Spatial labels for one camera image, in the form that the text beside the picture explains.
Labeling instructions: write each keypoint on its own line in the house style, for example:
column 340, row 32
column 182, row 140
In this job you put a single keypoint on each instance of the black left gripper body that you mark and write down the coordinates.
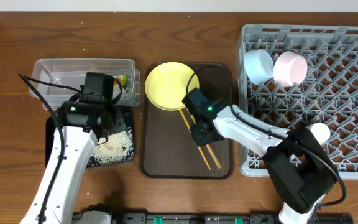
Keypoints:
column 111, row 115

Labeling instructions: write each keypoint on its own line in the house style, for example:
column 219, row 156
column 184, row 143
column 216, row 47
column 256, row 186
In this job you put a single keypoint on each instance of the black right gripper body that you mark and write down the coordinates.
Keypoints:
column 201, row 139

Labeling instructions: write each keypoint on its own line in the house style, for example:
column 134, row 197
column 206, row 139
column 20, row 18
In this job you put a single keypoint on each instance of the green orange snack wrapper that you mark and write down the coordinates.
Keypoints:
column 122, row 80

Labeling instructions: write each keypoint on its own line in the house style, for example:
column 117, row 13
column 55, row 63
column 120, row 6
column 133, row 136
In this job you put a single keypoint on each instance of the rice food scraps pile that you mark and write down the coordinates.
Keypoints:
column 119, row 148

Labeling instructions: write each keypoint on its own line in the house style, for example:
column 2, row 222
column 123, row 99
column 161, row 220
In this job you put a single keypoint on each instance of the light blue bowl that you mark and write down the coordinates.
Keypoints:
column 258, row 66

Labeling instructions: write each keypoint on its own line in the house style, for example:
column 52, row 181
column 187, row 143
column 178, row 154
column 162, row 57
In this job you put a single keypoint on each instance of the pink white bowl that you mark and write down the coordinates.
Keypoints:
column 289, row 69

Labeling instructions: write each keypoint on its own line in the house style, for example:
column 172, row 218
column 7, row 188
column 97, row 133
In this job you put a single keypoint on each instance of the white cup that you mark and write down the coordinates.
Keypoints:
column 320, row 131

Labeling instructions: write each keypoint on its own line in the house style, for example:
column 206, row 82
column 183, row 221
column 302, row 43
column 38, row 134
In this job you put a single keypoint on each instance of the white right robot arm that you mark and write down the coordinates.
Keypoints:
column 302, row 173

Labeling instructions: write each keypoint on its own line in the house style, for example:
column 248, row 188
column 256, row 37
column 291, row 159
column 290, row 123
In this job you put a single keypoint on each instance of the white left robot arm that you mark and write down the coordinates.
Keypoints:
column 72, row 150

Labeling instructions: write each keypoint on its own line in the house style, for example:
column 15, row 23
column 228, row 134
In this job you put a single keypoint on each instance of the clear plastic waste bin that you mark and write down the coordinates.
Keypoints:
column 71, row 72

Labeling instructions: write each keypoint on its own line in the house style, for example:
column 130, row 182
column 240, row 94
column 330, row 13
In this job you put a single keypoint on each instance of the yellow plate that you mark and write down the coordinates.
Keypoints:
column 166, row 84

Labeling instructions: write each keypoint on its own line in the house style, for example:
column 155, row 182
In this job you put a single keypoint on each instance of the dark brown serving tray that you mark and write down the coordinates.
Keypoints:
column 169, row 151

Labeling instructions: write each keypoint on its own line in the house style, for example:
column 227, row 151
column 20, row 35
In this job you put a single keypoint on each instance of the black rail bar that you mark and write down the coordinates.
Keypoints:
column 141, row 218

